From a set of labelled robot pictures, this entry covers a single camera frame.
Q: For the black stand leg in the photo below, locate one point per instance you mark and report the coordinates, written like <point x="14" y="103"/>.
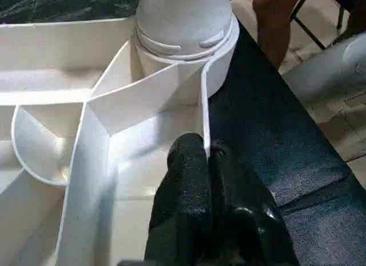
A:
<point x="340" y="18"/>
<point x="308" y="30"/>

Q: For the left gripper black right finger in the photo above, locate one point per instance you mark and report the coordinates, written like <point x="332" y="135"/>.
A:
<point x="246" y="220"/>

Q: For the white plastic table leg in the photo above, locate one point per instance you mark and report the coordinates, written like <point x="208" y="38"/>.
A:
<point x="183" y="20"/>

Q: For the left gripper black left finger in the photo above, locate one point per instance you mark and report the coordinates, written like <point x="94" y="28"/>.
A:
<point x="183" y="197"/>

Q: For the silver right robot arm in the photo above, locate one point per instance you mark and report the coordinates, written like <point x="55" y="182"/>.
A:
<point x="323" y="71"/>

